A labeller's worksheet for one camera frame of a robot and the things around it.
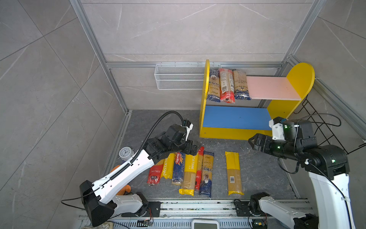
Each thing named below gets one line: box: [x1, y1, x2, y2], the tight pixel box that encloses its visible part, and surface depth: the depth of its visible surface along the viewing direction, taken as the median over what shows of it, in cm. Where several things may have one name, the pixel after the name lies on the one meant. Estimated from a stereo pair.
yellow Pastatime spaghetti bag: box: [178, 153, 199, 197], surface depth 81 cm
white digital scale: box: [191, 219, 220, 229], surface depth 67 cm
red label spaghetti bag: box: [218, 68, 235, 104], surface depth 73 cm
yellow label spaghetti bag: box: [160, 152, 175, 180], surface depth 87 cm
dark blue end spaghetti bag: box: [232, 69, 252, 101], surface depth 73 cm
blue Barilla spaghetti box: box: [171, 151, 186, 186], surface depth 83 cm
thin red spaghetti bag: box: [195, 145, 205, 192], surface depth 85 cm
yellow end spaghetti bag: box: [224, 151, 245, 196], surface depth 86 cm
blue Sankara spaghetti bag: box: [206, 69, 221, 103], surface depth 73 cm
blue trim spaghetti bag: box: [199, 151, 214, 199], surface depth 85 cm
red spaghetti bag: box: [146, 158, 165, 186], surface depth 84 cm
